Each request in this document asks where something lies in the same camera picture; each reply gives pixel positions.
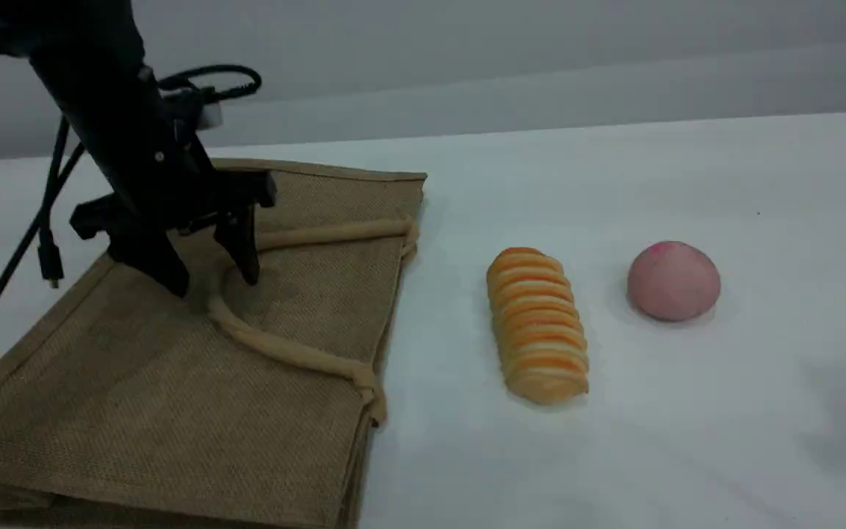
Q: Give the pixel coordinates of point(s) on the brown jute tote bag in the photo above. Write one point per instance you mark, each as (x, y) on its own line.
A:
(173, 397)

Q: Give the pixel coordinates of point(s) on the long ridged orange bread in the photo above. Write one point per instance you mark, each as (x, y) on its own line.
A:
(539, 327)

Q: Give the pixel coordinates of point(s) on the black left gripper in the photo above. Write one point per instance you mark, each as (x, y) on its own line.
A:
(166, 195)

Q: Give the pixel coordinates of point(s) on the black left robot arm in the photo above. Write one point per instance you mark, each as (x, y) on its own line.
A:
(92, 81)

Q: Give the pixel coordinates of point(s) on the pink peach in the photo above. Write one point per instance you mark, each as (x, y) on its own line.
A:
(674, 283)

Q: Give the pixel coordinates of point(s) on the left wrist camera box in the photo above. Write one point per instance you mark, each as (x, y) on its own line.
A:
(199, 110)

